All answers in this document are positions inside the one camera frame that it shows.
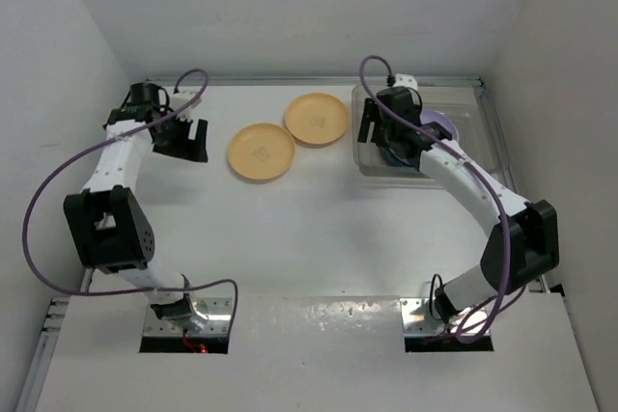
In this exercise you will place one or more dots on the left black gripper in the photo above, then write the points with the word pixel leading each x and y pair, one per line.
pixel 192 150

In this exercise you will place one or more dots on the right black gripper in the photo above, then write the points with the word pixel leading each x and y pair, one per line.
pixel 372 116

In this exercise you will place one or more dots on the teal ornate plate back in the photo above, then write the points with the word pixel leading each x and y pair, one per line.
pixel 393 161

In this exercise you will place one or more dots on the yellow plate back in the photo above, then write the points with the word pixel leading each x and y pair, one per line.
pixel 317 119

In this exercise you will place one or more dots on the yellow plate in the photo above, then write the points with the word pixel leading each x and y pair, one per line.
pixel 261 152
pixel 317 119

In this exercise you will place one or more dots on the purple plate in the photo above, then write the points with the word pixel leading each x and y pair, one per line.
pixel 431 116

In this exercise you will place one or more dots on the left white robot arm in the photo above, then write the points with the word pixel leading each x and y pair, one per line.
pixel 110 230

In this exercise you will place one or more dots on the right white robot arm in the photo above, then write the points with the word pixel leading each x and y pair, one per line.
pixel 522 236

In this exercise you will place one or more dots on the clear plastic bin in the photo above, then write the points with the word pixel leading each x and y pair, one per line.
pixel 465 106

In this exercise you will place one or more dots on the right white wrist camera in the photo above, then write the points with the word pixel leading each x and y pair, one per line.
pixel 407 81

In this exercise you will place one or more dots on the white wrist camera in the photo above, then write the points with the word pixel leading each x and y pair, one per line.
pixel 186 105
pixel 407 81

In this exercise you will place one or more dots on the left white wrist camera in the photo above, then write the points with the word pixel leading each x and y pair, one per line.
pixel 186 105

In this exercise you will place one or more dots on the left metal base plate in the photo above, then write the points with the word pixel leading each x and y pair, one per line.
pixel 212 315

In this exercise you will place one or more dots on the metal base plate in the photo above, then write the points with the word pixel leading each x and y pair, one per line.
pixel 418 323
pixel 212 315

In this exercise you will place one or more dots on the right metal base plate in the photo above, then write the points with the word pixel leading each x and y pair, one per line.
pixel 418 323

